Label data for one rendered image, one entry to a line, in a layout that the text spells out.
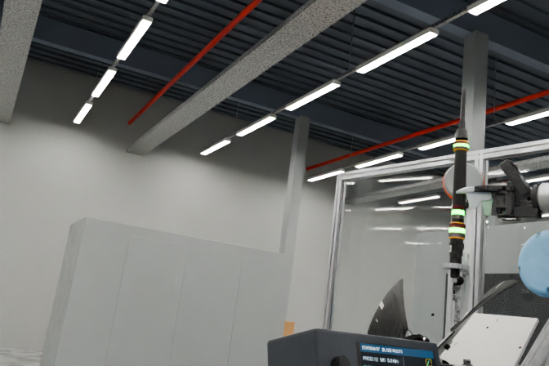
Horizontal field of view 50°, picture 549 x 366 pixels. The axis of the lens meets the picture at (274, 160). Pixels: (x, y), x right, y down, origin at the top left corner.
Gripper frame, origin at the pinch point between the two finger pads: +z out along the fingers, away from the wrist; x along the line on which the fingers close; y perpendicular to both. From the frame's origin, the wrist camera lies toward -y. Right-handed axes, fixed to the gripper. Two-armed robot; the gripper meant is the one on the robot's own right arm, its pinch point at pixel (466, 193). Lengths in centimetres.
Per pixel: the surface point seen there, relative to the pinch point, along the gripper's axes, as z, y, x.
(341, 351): -23, 43, -84
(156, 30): 782, -428, 373
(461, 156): 1.6, -10.6, -1.4
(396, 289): 30.0, 26.6, 16.0
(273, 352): -14, 45, -87
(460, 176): 1.6, -4.8, -1.4
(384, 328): 33, 39, 15
